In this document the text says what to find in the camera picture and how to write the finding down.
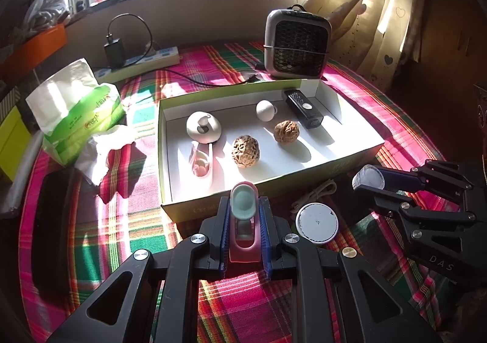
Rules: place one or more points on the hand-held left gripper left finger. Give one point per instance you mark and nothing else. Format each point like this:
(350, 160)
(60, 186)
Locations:
(225, 244)

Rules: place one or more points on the white power strip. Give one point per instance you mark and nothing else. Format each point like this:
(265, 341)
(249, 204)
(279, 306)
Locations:
(148, 60)

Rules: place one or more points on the plaid pink green cloth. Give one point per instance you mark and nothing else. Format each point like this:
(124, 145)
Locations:
(125, 244)

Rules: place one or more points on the pink and grey plastic tool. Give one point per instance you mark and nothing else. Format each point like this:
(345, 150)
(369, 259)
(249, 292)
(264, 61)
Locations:
(244, 210)

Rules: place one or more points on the yellow-green box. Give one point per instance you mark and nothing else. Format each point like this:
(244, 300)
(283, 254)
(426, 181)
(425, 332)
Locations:
(13, 141)

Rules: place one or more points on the white round holder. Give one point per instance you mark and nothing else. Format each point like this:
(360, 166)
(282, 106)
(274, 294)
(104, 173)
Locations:
(203, 126)

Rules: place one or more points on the green tissue pack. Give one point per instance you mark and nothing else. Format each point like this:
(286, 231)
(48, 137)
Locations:
(80, 115)

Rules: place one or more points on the cream heart-print curtain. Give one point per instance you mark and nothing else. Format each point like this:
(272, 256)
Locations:
(373, 16)

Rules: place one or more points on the black rectangular device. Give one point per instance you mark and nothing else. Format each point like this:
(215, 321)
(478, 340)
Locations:
(304, 109)

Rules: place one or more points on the orange box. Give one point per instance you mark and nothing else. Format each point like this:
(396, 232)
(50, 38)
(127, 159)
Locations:
(34, 46)

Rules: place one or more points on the wrinkled brown walnut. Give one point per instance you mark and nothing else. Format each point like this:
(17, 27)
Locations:
(287, 133)

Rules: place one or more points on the translucent white jar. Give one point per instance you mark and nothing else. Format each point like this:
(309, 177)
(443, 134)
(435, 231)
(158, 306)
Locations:
(367, 177)

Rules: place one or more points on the black charger adapter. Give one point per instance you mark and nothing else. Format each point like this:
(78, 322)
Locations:
(115, 54)

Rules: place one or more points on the pale pink plastic tool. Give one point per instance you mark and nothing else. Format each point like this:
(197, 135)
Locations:
(203, 172)

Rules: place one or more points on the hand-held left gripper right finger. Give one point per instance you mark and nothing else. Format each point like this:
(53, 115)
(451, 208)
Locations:
(267, 251)

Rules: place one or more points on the crumpled white tissue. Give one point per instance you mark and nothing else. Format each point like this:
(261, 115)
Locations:
(102, 153)

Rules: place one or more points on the grey desktop fan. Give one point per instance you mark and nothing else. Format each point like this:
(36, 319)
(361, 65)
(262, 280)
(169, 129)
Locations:
(296, 42)

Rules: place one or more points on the white mushroom-shaped knob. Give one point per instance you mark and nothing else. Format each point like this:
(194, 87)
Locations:
(265, 111)

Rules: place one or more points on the clear plastic bags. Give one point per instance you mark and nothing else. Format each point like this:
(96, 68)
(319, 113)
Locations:
(47, 6)

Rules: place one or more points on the shallow cardboard box tray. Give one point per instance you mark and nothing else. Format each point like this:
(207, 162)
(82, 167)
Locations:
(334, 145)

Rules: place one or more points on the carved dark walnut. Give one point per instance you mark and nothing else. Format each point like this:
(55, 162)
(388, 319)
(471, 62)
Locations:
(246, 151)

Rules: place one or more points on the round white disc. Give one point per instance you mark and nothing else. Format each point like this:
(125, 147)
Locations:
(317, 223)

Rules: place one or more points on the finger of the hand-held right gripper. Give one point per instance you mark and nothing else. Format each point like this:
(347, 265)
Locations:
(397, 179)
(388, 203)

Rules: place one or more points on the black case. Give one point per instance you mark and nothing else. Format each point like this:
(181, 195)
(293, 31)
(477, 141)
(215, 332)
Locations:
(53, 229)

